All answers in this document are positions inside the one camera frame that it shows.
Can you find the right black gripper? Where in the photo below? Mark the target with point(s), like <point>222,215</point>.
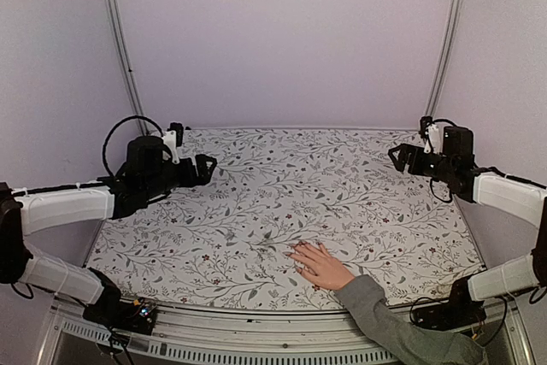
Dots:
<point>406,150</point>

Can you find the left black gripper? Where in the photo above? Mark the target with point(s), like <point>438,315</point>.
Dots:
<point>204,175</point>

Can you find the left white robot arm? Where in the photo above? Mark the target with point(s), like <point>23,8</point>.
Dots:
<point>29,211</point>

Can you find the grey sleeved forearm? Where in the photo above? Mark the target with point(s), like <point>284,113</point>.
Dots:
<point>364,299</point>

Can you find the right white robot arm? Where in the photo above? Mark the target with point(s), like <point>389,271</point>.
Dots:
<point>523,199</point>

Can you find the person's bare hand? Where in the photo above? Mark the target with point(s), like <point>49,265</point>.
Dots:
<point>319,267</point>

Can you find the floral patterned table mat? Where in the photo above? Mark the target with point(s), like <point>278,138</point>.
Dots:
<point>223,244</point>

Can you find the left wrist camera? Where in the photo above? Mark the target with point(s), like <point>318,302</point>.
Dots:
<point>172,140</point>

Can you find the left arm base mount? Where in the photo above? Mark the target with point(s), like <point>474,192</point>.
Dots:
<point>136,316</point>

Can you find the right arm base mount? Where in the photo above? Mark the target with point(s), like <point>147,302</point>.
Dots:
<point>459,311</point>

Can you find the slotted metal front rail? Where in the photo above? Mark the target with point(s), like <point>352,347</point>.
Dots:
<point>186,334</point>

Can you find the right aluminium frame post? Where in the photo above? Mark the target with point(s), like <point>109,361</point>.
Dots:
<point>449,38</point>

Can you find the aluminium frame post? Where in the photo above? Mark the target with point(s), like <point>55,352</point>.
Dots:
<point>127,72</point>
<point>449,38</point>

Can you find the left aluminium frame post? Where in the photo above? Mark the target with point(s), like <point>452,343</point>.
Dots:
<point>127,72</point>

